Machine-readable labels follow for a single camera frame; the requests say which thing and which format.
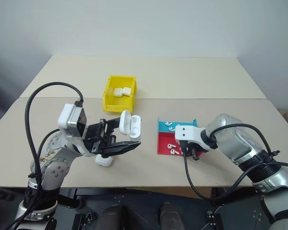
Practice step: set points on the red and teal tray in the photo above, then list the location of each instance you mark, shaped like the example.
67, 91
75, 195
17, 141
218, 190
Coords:
164, 141

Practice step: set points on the yellow plastic bin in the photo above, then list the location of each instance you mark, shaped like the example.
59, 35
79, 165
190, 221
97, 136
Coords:
115, 104

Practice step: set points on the dark rounded shape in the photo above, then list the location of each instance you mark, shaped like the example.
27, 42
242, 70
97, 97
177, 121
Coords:
111, 218

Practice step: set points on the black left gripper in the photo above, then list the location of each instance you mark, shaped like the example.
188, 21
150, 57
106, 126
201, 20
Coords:
94, 136

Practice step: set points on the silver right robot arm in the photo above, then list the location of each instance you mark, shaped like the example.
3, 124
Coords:
240, 143

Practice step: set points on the white earbud case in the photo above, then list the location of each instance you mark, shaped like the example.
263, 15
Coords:
104, 162
127, 91
132, 125

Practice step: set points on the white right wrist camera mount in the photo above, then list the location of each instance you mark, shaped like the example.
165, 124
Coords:
187, 133

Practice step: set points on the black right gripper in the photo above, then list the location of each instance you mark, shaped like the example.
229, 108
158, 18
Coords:
194, 152

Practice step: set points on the closed white earbud case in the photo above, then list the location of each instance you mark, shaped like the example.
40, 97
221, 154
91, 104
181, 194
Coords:
104, 162
127, 91

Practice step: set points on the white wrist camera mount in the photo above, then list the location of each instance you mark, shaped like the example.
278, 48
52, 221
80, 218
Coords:
67, 117
187, 133

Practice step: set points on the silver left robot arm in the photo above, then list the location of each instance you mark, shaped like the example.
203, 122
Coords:
55, 168

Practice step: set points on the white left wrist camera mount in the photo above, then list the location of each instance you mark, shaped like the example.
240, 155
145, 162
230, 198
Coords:
67, 117

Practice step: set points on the black base platform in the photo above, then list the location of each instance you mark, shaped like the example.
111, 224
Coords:
144, 210

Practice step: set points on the white cases in bin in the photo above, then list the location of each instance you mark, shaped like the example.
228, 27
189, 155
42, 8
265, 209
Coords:
117, 92

